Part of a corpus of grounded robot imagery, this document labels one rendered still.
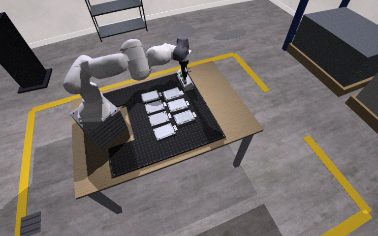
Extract white control panel with coloured buttons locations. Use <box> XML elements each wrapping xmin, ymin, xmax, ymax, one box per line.
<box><xmin>177</xmin><ymin>68</ymin><xmax>194</xmax><ymax>91</ymax></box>

